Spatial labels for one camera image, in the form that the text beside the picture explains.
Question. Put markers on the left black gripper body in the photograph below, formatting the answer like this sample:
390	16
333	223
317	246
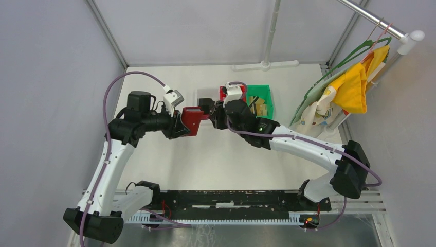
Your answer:
170	135

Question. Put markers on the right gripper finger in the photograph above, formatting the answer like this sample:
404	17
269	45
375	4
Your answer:
212	106
210	121

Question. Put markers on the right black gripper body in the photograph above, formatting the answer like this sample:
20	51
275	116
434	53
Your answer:
222	120

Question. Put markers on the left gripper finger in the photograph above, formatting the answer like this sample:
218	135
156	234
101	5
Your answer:
178	115
180	129

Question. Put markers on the red leather card holder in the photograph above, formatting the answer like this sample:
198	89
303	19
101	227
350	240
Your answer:
191	117

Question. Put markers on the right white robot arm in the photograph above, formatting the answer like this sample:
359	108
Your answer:
346	165

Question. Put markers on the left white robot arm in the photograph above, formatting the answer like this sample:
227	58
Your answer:
97	216

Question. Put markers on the gold cards in green bin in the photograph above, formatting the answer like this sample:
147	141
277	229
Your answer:
258	106

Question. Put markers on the black object in clear bin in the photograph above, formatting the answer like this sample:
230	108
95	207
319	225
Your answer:
202	103

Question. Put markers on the clear plastic bin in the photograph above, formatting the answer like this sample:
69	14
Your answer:
210	92

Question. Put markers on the red plastic bin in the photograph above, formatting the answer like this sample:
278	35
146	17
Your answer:
232	92

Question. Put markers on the green plastic bin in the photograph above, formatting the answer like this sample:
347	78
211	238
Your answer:
264	92

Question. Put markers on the white stand base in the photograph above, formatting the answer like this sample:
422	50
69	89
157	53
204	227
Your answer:
266	64

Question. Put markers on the patterned white cloth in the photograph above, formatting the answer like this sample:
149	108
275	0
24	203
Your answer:
318	113

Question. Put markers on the yellow cloth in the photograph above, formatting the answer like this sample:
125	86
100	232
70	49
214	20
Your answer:
351	87

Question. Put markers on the green clothes hanger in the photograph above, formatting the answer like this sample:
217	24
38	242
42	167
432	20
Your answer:
364	46

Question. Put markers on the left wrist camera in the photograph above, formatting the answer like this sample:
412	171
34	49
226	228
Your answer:
171	100

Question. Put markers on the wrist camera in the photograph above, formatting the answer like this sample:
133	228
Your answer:
233	83
171	100

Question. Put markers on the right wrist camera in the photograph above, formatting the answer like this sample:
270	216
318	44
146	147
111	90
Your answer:
233	83

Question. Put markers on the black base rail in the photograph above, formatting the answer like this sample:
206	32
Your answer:
233	205

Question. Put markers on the white cable duct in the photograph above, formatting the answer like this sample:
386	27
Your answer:
146	218

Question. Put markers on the metal clothes rail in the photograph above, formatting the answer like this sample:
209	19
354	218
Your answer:
408	41

